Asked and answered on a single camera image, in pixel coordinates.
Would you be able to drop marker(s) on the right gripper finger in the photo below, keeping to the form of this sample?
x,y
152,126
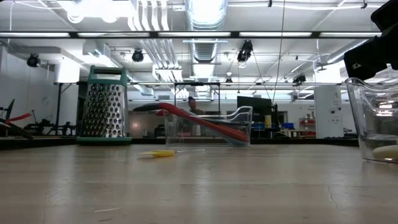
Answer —
x,y
367,60

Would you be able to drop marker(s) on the black floor equipment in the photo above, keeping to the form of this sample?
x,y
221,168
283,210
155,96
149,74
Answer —
x,y
43,126

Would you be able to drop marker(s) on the small black ceiling camera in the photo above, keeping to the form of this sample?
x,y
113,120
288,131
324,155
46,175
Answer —
x,y
229,80

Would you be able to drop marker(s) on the red shelf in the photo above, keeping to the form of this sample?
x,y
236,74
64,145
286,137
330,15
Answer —
x,y
308,122

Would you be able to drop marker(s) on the black monitor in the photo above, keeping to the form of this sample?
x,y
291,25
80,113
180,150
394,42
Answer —
x,y
259,109

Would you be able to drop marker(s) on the black aluminium table frame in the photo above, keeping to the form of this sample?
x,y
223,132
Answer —
x,y
37,142

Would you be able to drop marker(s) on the yellow silicone brush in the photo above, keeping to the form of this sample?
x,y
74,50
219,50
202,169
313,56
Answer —
x,y
161,153

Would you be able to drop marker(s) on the small clear plastic bin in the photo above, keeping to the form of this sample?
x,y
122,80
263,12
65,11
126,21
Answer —
x,y
174,137

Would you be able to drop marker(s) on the black overhead frame bar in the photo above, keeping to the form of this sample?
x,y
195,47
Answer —
x,y
234,34

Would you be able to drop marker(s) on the white cabinet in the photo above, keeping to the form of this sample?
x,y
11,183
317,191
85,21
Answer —
x,y
328,112

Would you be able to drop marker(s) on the person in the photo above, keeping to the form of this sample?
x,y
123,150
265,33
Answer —
x,y
192,102

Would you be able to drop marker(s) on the large clear plastic bin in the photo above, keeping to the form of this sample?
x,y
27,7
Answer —
x,y
367,130

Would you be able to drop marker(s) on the black metal stand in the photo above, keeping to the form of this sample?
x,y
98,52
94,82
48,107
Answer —
x,y
58,109

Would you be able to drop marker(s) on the yellow container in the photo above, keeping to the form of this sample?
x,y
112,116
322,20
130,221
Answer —
x,y
268,122

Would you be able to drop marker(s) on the black tilted screen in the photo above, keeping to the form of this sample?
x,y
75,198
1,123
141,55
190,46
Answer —
x,y
10,109

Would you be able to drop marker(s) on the teal steel box grater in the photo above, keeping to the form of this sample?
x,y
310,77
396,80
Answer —
x,y
104,105

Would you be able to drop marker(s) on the red and black tool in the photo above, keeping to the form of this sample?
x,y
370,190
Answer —
x,y
18,117

